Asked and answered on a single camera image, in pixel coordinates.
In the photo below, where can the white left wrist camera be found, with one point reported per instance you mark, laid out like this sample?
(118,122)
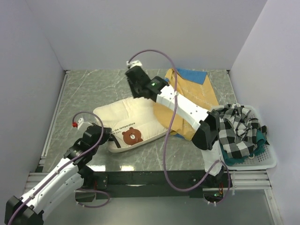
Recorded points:
(81,124)

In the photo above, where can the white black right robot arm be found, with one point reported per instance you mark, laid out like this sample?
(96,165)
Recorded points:
(205,123)

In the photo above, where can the aluminium frame rail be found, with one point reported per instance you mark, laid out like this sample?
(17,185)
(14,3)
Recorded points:
(242,180)

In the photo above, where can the black white checkered cloth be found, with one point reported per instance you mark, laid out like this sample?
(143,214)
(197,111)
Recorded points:
(238,130)

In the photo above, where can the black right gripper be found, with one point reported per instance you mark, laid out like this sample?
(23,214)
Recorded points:
(135,94)

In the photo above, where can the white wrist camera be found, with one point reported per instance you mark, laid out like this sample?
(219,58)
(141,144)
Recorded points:
(81,124)
(134,63)

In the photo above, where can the cream pillow with bear print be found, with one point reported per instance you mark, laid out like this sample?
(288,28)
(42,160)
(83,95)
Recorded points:
(133,121)

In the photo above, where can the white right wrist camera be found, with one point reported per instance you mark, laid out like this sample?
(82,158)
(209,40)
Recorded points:
(134,63)

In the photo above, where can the yellow and blue pillowcase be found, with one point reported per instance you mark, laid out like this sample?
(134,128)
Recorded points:
(194,85)

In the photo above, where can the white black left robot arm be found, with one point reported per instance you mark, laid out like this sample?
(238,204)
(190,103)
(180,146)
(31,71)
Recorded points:
(70,174)

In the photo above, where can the white plastic basket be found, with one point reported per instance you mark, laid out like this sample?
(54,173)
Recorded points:
(266,161)

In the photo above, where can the teal green cloth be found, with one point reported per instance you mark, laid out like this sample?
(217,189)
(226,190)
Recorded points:
(261,141)

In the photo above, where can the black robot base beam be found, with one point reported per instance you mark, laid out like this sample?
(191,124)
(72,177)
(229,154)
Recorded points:
(142,184)

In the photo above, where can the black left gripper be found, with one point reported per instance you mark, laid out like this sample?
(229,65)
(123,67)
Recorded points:
(106,133)

